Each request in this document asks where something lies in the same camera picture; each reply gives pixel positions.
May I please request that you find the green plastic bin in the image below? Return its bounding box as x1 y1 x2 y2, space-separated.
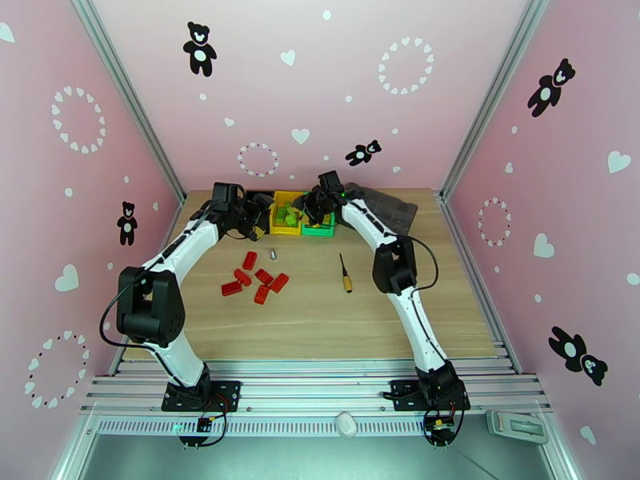
301 208 336 238

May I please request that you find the black plastic bin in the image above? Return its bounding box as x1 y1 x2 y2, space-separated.
238 190 276 236

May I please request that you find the yellow plastic bin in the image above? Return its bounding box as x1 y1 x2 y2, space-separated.
269 190 306 237

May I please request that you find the grey compartment organizer box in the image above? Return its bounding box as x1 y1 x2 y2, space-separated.
345 182 419 240

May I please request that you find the left base power wiring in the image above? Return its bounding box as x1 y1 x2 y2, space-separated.
174 393 232 450

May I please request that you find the base power wiring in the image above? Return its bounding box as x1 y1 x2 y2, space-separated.
174 393 232 450
422 401 469 450

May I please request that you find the white round knob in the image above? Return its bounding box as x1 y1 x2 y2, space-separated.
334 411 358 438

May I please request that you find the slotted metal strip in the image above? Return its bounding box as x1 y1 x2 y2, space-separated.
94 414 438 438

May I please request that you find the right base power wiring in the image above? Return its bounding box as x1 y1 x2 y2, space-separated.
422 401 469 450

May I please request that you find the grey metal bottom panel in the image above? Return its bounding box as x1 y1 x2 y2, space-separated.
52 433 571 480

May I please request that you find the grey plastic clamp device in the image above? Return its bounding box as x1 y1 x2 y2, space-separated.
486 410 550 446

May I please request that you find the screwdriver with wooden handle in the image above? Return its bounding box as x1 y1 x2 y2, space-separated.
339 252 354 295

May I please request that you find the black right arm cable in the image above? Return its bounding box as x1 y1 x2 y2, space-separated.
407 237 440 292

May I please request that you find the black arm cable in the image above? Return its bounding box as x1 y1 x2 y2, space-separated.
98 278 151 350
407 237 440 292

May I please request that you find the aluminium rail bed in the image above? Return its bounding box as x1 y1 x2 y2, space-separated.
79 359 554 416

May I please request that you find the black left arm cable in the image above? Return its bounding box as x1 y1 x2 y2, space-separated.
98 278 151 350

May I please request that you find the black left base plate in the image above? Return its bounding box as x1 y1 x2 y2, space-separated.
161 379 242 413

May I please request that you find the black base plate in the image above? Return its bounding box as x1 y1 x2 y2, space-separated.
161 379 242 413
390 379 471 412

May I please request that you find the aluminium frame post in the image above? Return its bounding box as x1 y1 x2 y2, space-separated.
67 0 187 205
438 0 557 197

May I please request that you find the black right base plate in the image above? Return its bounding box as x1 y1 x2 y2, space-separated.
390 379 471 412

